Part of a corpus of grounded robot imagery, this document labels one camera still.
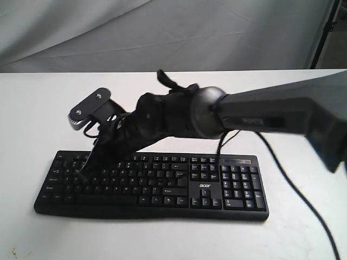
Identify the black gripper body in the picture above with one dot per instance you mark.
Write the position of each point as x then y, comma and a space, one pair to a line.
132, 132

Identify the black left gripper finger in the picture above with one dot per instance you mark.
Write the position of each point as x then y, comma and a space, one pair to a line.
92, 161

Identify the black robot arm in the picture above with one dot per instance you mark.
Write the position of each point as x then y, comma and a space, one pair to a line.
314, 108

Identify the black acer keyboard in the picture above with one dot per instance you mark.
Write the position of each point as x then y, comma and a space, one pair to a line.
155, 186

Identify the grey backdrop cloth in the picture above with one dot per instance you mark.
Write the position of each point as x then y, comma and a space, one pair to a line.
143, 36

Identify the black tripod stand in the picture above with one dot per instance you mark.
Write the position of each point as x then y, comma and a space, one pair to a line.
329, 23

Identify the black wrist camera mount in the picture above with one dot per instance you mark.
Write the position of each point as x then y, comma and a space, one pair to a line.
97, 107

